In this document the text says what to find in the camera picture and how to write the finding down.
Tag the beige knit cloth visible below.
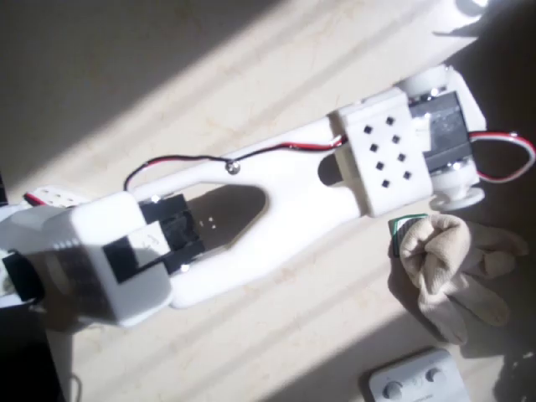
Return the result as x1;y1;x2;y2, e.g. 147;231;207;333
0;250;14;296

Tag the red white black servo cable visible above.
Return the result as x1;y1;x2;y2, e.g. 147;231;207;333
468;131;536;183
123;137;345;190

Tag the green white label sticker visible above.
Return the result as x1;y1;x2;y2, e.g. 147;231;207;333
388;214;429;257

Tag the black flat object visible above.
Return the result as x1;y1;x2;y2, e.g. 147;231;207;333
0;341;64;402

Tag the white device with round buttons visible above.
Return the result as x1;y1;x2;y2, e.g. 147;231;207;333
360;348;471;402

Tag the thin grey cable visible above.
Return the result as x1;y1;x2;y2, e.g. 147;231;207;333
68;374;84;402

